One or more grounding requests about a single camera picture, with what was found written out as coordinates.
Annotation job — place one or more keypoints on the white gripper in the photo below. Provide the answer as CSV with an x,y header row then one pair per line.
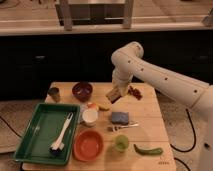
x,y
121,80

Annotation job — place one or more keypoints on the tan and black eraser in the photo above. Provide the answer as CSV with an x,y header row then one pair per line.
x,y
113,95

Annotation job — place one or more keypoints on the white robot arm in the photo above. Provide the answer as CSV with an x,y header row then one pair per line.
x,y
194,94

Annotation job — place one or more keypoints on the orange bowl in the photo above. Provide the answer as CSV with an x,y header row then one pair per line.
x,y
88,145

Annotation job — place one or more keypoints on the red dried chili bunch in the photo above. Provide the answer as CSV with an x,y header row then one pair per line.
x,y
135,92

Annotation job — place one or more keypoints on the orange and yellow toy food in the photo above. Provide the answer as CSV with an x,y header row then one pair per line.
x,y
97,106

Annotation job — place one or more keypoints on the blue sponge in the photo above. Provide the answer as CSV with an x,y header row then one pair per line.
x,y
119,118

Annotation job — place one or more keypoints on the silver fork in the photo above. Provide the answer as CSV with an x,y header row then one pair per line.
x,y
115,128

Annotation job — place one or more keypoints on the white cup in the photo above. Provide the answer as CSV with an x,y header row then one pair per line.
x,y
90,117

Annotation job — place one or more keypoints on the green plastic cup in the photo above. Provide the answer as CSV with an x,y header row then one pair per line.
x,y
121,143

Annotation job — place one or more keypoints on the green chili pepper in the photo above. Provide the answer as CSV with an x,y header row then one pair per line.
x,y
148,152

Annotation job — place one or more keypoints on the dark brown cup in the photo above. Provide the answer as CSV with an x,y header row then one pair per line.
x,y
54,93

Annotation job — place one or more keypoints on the green plastic tray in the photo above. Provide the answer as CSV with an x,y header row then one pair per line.
x,y
43,129

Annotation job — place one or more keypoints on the white dish brush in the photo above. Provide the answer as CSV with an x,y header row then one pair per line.
x,y
58,145

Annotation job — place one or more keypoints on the white stool frame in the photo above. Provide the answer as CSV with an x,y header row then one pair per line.
x,y
94,12

